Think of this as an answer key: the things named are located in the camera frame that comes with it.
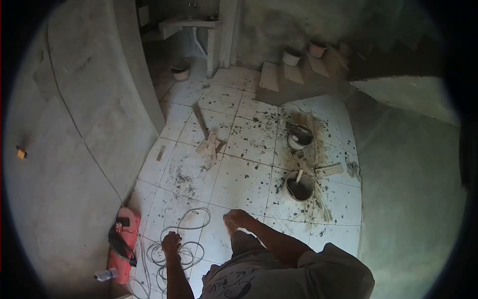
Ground pink bucket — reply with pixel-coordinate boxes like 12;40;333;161
308;40;329;59

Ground beige bucket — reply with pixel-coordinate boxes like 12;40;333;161
171;65;191;82

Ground grey cable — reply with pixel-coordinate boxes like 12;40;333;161
131;207;212;299

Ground concrete sink counter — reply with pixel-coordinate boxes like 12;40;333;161
158;14;223;79

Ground thin wall wire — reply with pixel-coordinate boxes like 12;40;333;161
45;20;126;208

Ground concrete staircase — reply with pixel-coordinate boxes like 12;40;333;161
255;40;353;107

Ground clear plastic bottle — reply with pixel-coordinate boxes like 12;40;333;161
93;268;119;282

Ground person's body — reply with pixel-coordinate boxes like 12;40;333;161
200;242;376;299

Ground pile of wood offcuts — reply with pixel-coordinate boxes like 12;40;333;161
196;130;228;158

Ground grey crumpled rag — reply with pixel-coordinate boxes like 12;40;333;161
345;156;361;182

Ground long narrow wood plank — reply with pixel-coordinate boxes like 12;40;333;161
191;102;210;140

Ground flat wood board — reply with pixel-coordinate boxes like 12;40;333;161
315;162;344;178

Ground person's right fingers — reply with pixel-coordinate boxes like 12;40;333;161
223;214;238;236

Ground white bucket with dark rim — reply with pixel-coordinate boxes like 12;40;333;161
286;122;314;151

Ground black bucket with mortar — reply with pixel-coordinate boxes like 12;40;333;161
285;170;315;203

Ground person's right hand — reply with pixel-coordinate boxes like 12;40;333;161
223;209;258;236

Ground person's left hand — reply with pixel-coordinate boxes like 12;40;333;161
161;231;184;262

